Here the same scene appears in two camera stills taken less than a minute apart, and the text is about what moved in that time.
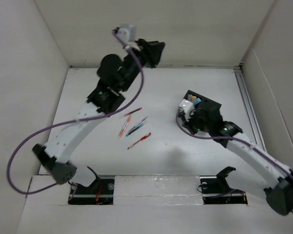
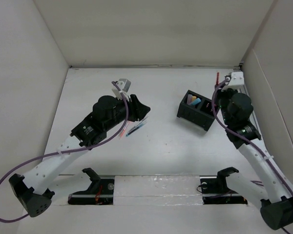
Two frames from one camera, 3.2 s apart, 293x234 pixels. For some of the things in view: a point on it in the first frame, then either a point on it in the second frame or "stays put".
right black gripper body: [196, 122] -> [223, 96]
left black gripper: [150, 52] -> [137, 110]
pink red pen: [125, 126] stays put
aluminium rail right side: [240, 76] stays put
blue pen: [138, 126] stays put
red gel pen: [142, 138] -> [217, 81]
